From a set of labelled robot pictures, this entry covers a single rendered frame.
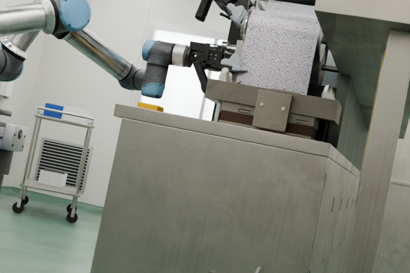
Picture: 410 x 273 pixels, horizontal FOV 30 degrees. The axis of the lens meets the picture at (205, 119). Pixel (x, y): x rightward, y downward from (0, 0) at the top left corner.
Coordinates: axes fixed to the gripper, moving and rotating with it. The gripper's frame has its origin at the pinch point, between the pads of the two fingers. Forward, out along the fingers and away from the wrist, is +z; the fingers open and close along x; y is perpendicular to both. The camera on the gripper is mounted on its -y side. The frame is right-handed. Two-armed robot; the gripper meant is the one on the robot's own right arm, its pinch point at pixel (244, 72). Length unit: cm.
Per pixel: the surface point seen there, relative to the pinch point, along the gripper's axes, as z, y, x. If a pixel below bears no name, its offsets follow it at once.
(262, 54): 4.7, 6.9, -0.2
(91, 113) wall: -281, -4, 556
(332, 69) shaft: 26.5, 8.3, 16.9
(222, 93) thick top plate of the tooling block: -1.1, -10.0, -20.0
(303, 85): 20.0, -1.0, -0.3
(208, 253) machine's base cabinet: 6, -57, -26
